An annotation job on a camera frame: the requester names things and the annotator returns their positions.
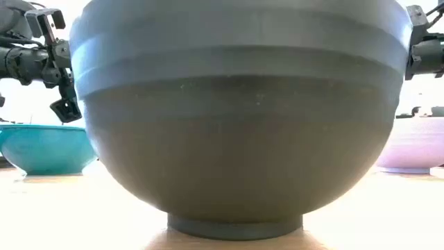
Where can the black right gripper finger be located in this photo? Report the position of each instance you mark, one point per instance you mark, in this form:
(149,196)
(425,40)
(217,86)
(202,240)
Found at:
(416,19)

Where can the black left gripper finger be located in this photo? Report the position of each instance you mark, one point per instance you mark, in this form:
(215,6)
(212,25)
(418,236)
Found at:
(67,109)
(45,14)

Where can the teal plastic bowl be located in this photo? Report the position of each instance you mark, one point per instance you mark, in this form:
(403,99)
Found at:
(45,149)

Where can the purple plastic bowl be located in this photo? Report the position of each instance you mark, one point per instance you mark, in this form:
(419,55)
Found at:
(412,146)

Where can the large dark grey ribbed bowl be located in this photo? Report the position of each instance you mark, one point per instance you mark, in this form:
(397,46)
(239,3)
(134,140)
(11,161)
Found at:
(239,139)

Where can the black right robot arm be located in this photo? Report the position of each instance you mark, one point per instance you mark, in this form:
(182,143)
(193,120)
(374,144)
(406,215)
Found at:
(433,55)

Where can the person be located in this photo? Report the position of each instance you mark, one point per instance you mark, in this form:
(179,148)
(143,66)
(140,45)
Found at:
(415,111)

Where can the dark computer monitor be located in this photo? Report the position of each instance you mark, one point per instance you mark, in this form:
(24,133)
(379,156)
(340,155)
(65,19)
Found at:
(437,111)

